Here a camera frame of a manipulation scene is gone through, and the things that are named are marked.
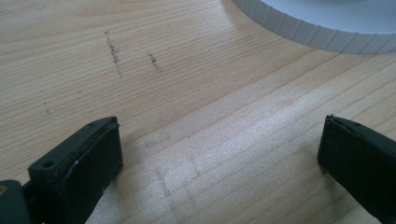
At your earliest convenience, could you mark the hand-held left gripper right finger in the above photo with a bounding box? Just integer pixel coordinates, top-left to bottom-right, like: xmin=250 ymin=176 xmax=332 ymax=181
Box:
xmin=317 ymin=114 xmax=396 ymax=224

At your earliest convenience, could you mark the white ribbed round plate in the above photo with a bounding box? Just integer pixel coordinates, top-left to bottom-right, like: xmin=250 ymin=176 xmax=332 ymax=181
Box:
xmin=231 ymin=0 xmax=396 ymax=55

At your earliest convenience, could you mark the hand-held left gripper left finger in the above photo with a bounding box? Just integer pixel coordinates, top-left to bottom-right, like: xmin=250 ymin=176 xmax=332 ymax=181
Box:
xmin=27 ymin=116 xmax=124 ymax=224

